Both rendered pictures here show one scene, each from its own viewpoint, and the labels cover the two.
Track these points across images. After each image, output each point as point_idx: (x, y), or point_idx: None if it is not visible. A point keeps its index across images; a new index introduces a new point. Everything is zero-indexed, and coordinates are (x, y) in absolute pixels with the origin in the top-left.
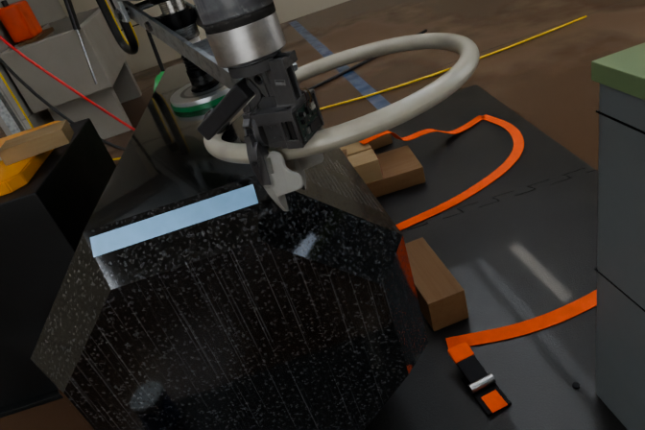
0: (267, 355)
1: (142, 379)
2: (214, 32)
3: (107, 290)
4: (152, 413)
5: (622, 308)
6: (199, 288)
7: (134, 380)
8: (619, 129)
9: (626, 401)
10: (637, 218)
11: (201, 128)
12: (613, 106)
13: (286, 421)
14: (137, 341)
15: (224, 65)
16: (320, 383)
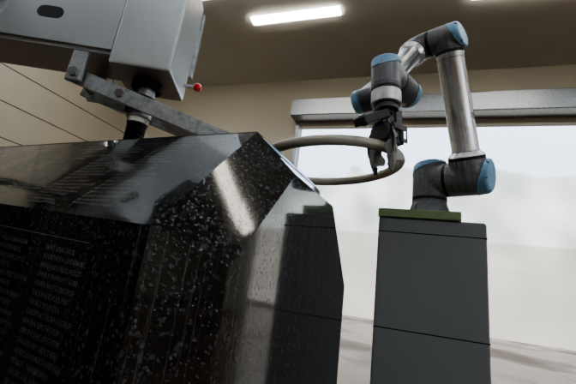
0: (312, 319)
1: (270, 294)
2: (395, 86)
3: (292, 174)
4: (255, 360)
5: (393, 342)
6: (315, 218)
7: (267, 291)
8: (392, 235)
9: None
10: (403, 275)
11: (367, 116)
12: (388, 225)
13: None
14: (285, 240)
15: (394, 98)
16: (317, 377)
